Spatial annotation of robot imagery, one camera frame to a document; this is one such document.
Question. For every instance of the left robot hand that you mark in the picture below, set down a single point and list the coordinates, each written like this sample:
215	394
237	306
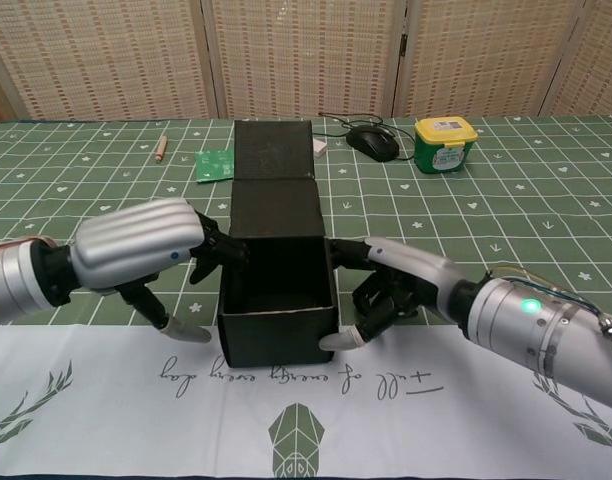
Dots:
131	240

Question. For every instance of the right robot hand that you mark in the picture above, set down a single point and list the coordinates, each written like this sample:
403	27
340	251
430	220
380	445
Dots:
421	275

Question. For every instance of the black paper box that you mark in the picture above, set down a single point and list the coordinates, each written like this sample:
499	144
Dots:
276	340

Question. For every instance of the wooden pencil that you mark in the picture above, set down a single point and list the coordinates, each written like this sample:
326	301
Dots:
161	147

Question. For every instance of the green sachet packet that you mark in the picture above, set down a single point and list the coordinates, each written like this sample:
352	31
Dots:
216	166

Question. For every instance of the yellow-lidded green container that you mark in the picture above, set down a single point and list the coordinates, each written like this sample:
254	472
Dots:
443	147

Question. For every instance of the black computer mouse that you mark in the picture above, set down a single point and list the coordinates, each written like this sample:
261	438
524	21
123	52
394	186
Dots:
373	142

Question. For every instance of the green grid tablecloth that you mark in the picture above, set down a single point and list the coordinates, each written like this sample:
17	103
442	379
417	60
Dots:
136	400

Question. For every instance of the red and white eraser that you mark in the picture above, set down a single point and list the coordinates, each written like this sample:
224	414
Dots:
320	149

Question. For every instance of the bamboo folding screen panel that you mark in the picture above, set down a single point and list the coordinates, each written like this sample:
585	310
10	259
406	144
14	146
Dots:
306	55
96	55
601	60
486	55

